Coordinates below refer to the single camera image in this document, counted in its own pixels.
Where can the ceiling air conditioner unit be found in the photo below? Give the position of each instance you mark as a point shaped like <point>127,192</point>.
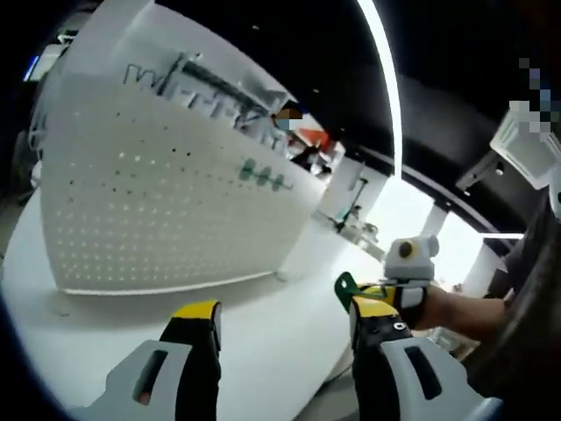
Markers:
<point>517,153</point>

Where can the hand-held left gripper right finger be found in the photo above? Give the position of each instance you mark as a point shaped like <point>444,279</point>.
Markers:
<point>381,373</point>

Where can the white perforated mounting plate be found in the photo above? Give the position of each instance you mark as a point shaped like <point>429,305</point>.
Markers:
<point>153,228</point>

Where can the person's grey clothing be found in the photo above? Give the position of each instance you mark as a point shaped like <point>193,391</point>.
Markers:
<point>534,316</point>

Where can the black tripod stand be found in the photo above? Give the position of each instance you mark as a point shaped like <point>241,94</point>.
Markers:
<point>357,201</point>

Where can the short ceiling light strip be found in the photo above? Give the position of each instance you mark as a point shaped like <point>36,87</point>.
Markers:
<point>504,236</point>

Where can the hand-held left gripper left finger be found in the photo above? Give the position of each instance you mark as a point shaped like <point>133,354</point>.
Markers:
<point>193,373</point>

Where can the long ceiling light strip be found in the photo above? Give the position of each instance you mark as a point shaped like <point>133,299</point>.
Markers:
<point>388,79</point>

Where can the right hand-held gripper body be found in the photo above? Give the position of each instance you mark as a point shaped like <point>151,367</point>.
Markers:
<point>414,265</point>

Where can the orange and blue sign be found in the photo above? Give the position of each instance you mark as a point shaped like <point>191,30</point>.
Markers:
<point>315,137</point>

